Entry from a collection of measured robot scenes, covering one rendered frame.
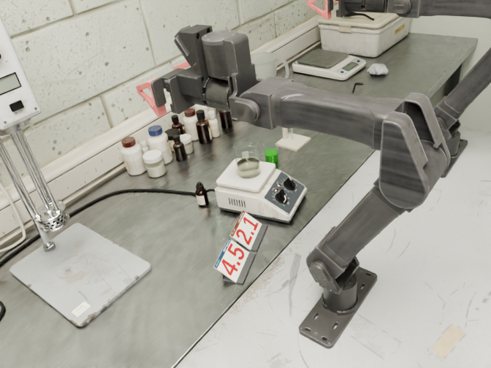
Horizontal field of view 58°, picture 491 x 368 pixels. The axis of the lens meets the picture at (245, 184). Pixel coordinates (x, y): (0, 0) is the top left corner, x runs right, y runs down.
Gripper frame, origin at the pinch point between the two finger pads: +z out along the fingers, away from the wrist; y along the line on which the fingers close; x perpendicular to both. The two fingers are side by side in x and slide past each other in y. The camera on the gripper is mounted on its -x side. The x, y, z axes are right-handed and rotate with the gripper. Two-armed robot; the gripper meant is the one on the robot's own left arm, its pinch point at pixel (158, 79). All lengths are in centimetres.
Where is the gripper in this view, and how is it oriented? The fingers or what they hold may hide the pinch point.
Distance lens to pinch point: 87.6
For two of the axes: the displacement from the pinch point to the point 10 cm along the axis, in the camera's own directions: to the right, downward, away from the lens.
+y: -6.1, 5.1, -6.0
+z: -7.8, -2.7, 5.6
